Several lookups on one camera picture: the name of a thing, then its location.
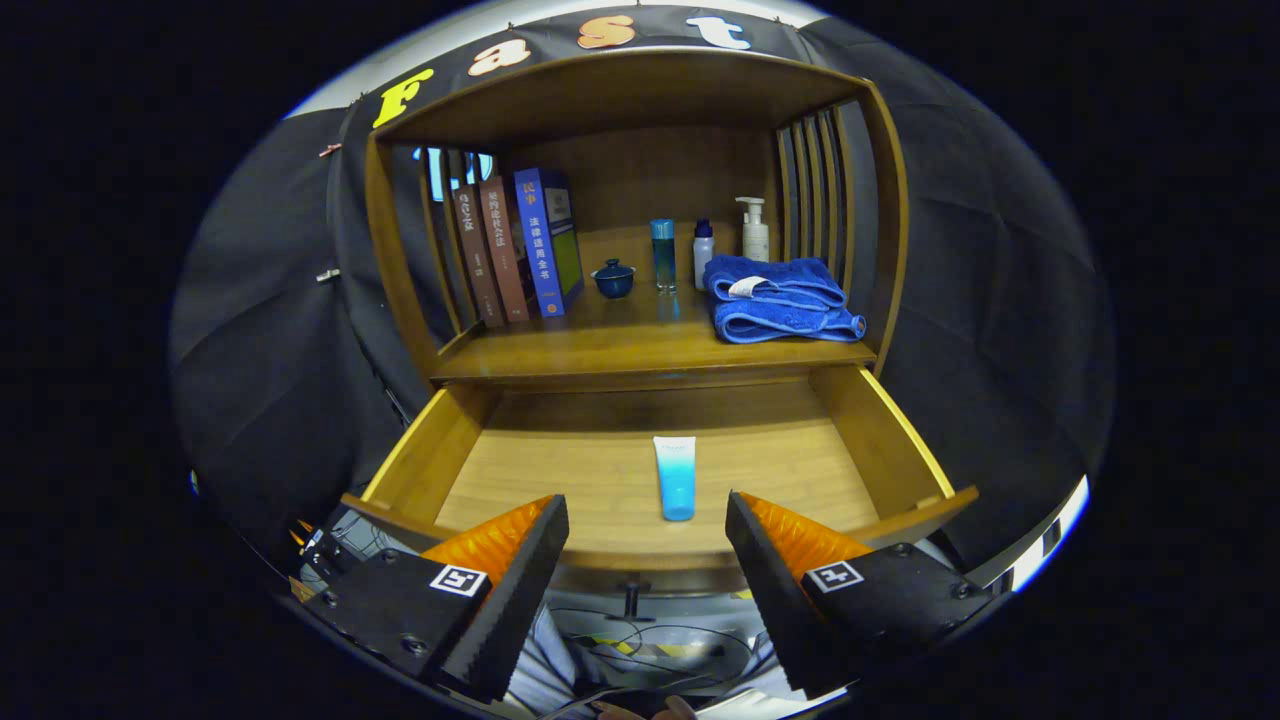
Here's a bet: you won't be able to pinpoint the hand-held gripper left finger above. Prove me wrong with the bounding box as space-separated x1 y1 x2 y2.
300 493 571 703

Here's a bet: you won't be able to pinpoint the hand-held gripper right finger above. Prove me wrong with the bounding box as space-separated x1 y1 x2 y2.
725 490 1001 701

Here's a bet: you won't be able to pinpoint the wooden drawer with black knob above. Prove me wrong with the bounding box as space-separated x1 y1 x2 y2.
340 362 981 621

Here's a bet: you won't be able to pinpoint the blue and white tube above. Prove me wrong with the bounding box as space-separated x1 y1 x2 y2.
653 436 697 522

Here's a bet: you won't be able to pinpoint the black power strip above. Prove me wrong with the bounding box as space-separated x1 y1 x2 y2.
295 517 346 581

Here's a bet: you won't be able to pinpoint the blue folded towel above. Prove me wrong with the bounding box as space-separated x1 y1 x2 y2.
702 255 868 345

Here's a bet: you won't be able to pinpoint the blue lidded teacup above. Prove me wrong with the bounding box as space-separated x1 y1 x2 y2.
591 259 637 300

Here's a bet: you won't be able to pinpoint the dark brown book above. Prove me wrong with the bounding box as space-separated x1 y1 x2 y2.
450 183 506 329

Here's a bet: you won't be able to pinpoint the reddish brown book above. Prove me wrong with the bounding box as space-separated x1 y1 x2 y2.
478 176 531 324

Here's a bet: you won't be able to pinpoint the white pump bottle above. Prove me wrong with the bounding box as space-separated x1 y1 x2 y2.
736 197 770 263

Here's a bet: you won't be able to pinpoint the black backdrop cloth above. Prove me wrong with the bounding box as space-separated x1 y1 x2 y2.
170 5 1116 601

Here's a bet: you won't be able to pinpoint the teal glass bottle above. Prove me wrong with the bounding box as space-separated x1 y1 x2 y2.
650 219 677 294

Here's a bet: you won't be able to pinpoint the blue book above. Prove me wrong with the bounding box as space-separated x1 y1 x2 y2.
513 167 585 318

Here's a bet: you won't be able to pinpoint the black floor cables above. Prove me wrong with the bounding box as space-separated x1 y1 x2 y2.
545 605 766 701

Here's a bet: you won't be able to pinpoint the wooden cabinet with shelf frame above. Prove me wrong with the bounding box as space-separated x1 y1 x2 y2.
363 47 911 396

